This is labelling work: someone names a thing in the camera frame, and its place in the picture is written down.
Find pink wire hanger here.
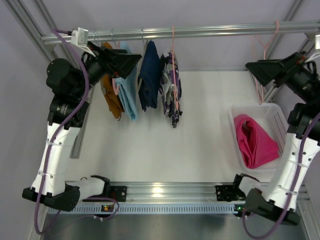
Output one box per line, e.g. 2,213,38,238
251,20,280,105
171,25,179,115

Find purple camouflage trousers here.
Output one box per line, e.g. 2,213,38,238
159,49,183,128

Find pink trousers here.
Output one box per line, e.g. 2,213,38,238
233,114,280,169

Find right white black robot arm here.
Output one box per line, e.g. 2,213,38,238
215,52,320,226

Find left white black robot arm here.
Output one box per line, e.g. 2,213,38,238
22,42,142,212

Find light blue trousers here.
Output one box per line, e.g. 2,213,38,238
113,41,139,122

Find grey hanger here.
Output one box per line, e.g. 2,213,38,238
137,27,149,92

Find mustard brown trousers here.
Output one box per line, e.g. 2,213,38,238
100,41,125,122

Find dark blue jeans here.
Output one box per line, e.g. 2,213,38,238
138,40,162,112

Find white plastic basket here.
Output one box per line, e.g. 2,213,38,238
229,103,288,173

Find silver wire hanger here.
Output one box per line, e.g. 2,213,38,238
93,30,101,48

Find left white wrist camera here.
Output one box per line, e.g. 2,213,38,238
70,27,90,52

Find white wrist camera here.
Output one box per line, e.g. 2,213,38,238
305,34,320,63
70,27,90,52

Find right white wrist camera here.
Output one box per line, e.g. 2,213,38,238
305,34,320,63

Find aluminium hanging rail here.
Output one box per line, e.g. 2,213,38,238
39,20,320,46

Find right aluminium frame post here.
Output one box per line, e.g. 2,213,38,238
247,0,320,103

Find aluminium frame post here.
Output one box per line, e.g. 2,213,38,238
3,0,89,159
247,0,320,103

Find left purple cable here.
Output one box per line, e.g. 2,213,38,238
33,28,120,235

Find left aluminium frame post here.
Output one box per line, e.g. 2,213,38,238
3,0,89,159

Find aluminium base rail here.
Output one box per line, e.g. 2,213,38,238
110,182,231,204

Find slotted cable duct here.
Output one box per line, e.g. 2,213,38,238
47,202,241,215

